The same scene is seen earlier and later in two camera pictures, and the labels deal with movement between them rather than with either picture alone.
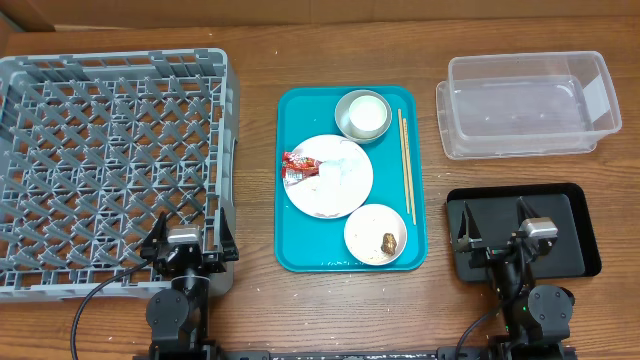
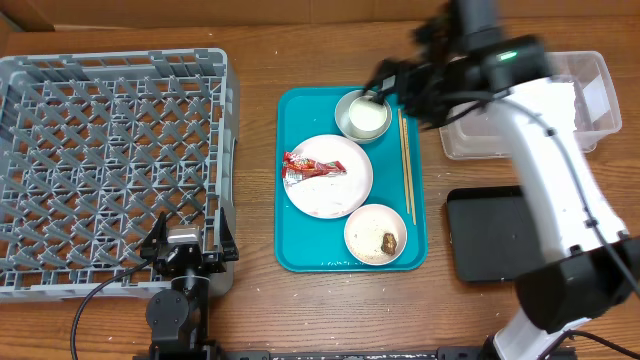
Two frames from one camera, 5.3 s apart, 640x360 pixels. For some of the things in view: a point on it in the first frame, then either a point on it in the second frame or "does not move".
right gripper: (469, 242) -> (385, 77)
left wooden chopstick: (404, 160) does not move
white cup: (367, 114) does not move
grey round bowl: (363, 115) does not move
